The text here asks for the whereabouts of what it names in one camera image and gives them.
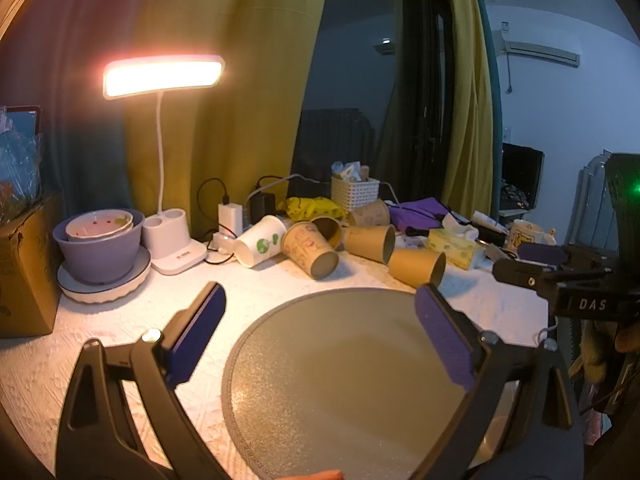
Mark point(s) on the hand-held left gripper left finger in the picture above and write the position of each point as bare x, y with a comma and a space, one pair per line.
192, 340

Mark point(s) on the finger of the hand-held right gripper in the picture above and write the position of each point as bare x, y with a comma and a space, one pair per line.
542, 253
520, 272

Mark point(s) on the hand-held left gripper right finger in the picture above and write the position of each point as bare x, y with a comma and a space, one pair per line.
447, 342

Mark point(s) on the white green-print paper cup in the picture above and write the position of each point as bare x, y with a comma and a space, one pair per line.
260, 245

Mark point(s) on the brown printed paper cup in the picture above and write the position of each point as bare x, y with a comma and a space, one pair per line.
305, 247
370, 214

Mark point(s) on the person's right hand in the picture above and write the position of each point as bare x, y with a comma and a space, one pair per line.
629, 339

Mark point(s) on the white mug yellow print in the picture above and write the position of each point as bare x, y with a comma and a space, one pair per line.
522, 235

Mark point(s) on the yellow tissue box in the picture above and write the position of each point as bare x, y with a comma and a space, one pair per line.
450, 247

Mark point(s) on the black monitor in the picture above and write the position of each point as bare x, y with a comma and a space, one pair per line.
522, 170

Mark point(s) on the white plate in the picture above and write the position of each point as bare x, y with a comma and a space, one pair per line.
107, 290

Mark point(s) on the round grey mat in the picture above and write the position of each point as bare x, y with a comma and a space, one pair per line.
350, 375

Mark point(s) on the purple cloth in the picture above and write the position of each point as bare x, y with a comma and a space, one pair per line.
417, 215

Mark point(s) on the purple bowl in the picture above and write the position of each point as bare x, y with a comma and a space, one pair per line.
102, 257

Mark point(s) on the white charger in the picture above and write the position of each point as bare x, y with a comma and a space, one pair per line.
230, 217

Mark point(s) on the white speckled bowl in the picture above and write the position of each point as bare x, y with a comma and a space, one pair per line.
97, 227

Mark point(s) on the black power adapter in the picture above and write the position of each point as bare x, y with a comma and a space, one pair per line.
261, 207

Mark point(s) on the yellow curtain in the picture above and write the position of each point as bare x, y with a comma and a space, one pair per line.
240, 125
472, 110

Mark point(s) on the white plastic basket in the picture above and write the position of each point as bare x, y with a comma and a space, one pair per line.
355, 194

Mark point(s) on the yellow cloth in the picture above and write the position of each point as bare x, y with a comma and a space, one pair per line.
310, 207

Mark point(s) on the cardboard box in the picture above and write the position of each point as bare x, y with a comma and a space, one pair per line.
22, 280

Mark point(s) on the white air conditioner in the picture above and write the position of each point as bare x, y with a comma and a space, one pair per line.
540, 45

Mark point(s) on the white desk lamp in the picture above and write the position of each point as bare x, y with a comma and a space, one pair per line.
165, 74

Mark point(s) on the blue tablet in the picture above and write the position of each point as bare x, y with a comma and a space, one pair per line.
20, 130

